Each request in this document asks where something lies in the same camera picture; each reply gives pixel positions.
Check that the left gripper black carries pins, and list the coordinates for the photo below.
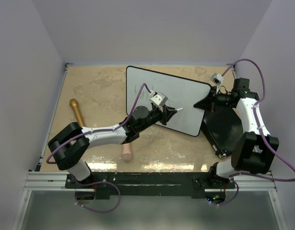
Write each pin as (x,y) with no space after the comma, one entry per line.
(165,115)

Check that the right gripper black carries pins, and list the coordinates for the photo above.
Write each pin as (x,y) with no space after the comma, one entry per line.
(206,103)

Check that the white whiteboard black frame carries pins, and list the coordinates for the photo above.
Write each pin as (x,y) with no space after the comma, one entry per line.
(182,94)

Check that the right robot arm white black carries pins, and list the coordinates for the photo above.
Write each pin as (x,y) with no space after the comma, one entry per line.
(253,153)

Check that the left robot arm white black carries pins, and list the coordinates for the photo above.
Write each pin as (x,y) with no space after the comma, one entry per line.
(70,144)

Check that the black keyboard case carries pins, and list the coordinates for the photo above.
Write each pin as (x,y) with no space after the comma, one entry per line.
(223,129)

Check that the pink toy microphone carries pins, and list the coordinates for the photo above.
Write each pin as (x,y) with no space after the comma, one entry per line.
(126,153)

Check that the gold toy microphone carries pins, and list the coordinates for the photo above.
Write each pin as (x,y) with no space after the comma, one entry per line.
(74,104)

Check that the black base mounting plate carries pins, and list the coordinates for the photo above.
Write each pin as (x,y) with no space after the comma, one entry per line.
(197,185)

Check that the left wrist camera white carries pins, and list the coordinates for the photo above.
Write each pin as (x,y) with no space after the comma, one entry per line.
(158,99)

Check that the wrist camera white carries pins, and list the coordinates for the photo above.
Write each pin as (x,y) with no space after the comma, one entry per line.
(217,79)
(158,99)

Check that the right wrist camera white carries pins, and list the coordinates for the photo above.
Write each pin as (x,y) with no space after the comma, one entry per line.
(217,79)

